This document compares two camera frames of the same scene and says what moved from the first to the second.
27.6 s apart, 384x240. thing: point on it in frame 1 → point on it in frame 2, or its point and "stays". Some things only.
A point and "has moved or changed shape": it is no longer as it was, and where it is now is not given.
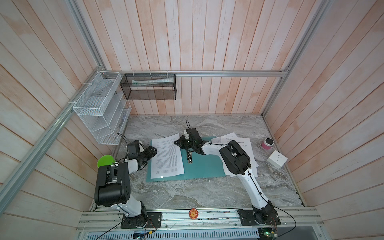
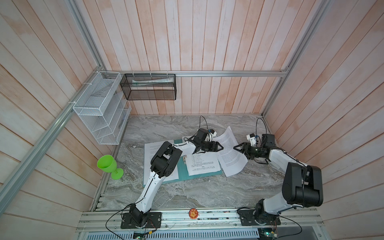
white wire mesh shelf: [103, 109] stays
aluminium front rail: [189, 219] stays
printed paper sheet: [166, 157] has moved or changed shape
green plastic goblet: [105, 160] stays
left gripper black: [151, 154] → [215, 149]
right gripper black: [180, 143] → [243, 148]
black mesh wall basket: [149, 86] stays
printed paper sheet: [245, 143] → [202, 163]
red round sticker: [193, 213] stays
